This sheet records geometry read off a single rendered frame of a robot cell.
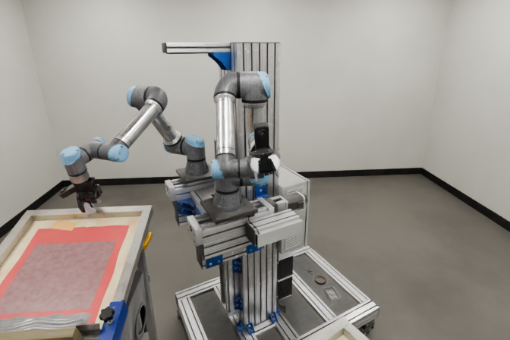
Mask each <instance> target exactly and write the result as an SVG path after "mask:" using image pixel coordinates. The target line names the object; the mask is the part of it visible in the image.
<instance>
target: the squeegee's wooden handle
mask: <svg viewBox="0 0 510 340"><path fill-rule="evenodd" d="M0 340H83V336H82V335H81V333H80V331H79V330H78V328H67V329H45V330H33V331H22V332H0Z"/></svg>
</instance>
